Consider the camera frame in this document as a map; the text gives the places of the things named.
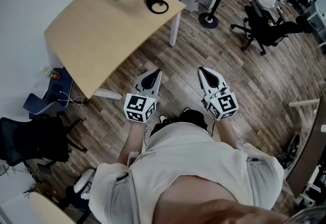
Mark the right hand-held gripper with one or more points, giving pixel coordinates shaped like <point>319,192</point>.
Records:
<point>224,106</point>

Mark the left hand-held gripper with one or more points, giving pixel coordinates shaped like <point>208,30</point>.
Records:
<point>138,106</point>

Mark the person's right forearm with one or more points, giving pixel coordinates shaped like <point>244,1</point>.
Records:
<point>226,134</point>

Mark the person's left forearm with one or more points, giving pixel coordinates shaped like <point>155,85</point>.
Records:
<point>132,139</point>

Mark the person's left shoe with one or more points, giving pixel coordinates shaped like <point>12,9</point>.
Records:
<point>164,118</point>

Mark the person's shoe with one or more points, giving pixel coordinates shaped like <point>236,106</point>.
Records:
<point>186,110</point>
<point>164,118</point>

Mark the person's right shoe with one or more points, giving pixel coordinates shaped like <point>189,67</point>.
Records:
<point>186,110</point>

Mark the person's black trousers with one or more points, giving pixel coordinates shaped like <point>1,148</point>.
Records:
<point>191,117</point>

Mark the light wooden table white legs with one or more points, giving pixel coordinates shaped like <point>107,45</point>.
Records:
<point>102,32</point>

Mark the black reclined office chair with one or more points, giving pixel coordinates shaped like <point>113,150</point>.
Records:
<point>265,24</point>

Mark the person's white shirt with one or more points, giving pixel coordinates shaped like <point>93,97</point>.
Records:
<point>183,156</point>

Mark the blue padded chair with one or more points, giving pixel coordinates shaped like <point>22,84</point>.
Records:
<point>54,93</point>

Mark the white domed device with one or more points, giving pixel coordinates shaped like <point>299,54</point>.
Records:
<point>84,179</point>

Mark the person's neck and chin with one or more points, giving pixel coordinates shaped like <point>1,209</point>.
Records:
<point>203,200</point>

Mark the black mesh office chair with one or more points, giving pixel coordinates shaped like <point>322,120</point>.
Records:
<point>30,139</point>

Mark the round beige table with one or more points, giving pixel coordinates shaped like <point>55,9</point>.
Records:
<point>48,207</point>

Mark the person's eyeglasses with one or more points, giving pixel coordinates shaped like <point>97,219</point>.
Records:
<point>310,215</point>

